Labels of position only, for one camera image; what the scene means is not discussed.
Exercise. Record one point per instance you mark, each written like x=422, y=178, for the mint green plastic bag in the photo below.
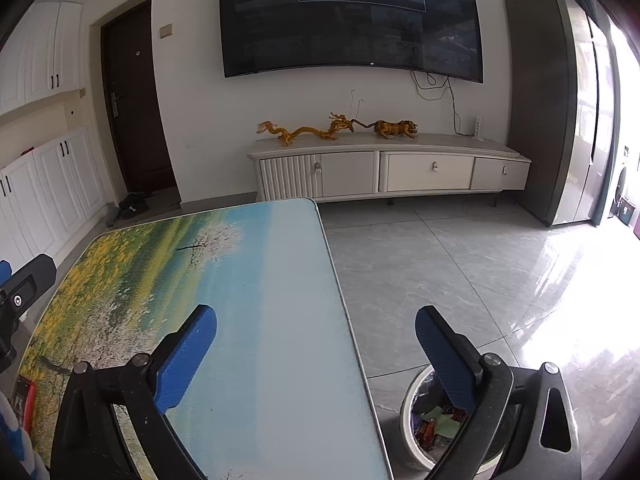
x=445, y=422

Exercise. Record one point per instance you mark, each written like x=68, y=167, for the white power strip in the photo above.
x=478, y=127

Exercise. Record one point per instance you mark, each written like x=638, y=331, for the grey refrigerator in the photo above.
x=540, y=110

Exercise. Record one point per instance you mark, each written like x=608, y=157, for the white television stand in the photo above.
x=425, y=170

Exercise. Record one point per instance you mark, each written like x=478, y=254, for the golden tiger figurine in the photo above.
x=395, y=129

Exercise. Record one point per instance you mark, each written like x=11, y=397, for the red foil wrapper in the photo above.
x=427, y=432

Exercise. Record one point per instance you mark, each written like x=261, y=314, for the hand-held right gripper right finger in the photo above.
x=445, y=360

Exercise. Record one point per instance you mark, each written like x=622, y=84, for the person's left forearm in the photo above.
x=15, y=435

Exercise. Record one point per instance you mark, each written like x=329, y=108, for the white base cabinets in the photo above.
x=70, y=185

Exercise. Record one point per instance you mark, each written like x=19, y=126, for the beige wall switch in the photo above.
x=166, y=30

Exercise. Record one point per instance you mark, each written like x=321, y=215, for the white round trash bin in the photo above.
x=406, y=430

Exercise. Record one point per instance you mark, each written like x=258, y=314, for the wall-mounted curved television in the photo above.
x=350, y=35

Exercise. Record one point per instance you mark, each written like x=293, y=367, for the golden dragon figurine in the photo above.
x=305, y=132

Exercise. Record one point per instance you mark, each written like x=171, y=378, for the white wall cabinets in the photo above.
x=40, y=50

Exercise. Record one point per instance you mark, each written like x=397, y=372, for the landscape print folding table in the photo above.
x=280, y=310

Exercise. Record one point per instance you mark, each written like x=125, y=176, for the black shoes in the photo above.
x=132, y=205

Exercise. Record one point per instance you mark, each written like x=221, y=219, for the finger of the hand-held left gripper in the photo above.
x=35, y=277

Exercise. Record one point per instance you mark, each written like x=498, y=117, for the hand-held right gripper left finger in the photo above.
x=185, y=355

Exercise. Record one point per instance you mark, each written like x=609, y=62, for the white washing machine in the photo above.
x=622, y=180

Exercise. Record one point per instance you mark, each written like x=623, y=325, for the green storage box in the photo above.
x=627, y=210

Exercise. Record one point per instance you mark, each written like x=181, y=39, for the dark brown entrance door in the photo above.
x=135, y=110

